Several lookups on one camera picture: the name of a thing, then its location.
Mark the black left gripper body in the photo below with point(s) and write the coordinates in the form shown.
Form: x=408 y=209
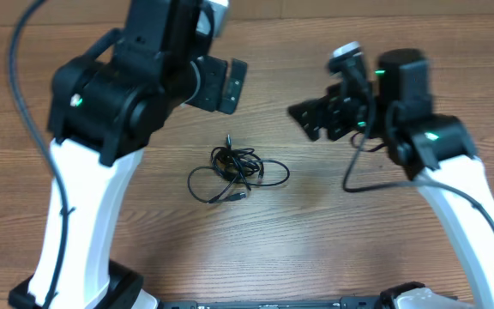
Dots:
x=207 y=96

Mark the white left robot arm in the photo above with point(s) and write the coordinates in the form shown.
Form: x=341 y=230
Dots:
x=106 y=104

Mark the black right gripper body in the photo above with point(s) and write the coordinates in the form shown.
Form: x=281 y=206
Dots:
x=341 y=118

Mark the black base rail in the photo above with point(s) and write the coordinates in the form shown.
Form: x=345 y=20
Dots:
x=408 y=295

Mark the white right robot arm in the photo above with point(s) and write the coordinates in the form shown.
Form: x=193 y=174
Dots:
x=436 y=151

